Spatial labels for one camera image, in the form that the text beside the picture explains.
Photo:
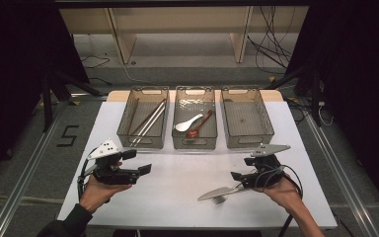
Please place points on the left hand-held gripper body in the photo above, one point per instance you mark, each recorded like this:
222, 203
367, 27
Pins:
108, 174

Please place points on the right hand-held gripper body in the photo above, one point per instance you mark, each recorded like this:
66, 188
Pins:
266, 177

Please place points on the clear grey plastic bin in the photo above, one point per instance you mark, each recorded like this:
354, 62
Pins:
246, 121
125, 138
194, 141

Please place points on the metal table knife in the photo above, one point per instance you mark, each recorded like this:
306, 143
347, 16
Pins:
217, 193

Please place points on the white chopstick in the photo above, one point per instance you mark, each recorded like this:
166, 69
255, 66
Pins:
151, 126
146, 126

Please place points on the brown wooden chopstick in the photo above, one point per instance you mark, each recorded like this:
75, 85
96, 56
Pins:
153, 115

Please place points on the white ceramic spoon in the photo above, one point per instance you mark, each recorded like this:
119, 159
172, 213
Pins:
183, 126

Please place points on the brown wooden spoon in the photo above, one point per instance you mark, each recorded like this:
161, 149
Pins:
193, 133

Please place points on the person's left hand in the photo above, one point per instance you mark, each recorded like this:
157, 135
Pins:
95, 194

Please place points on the person's right hand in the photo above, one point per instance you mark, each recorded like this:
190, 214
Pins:
284, 194

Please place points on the yellow tape piece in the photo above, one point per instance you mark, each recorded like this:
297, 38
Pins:
74, 102
272, 79

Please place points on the black metal stand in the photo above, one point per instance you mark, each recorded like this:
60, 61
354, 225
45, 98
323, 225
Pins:
47, 105
315, 95

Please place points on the black curtain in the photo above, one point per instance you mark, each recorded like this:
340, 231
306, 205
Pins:
358, 82
13, 65

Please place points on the beige wooden shelf unit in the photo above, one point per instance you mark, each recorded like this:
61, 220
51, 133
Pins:
184, 19

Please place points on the aluminium floor rail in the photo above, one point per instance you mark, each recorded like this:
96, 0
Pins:
342, 177
26, 181

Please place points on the black frame bar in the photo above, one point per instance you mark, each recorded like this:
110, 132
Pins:
177, 3

